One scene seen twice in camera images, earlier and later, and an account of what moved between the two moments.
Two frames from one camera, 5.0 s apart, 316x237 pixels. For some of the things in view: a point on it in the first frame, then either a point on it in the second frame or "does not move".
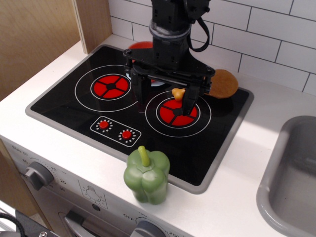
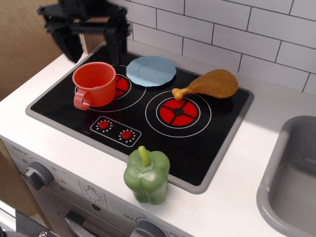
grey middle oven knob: (147, 228) does not move
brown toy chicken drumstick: (224, 85) does not move
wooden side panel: (33, 32) does not move
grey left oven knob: (38, 175) does not move
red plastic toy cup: (141, 45) -> (96, 83)
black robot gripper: (170, 59) -> (66, 19)
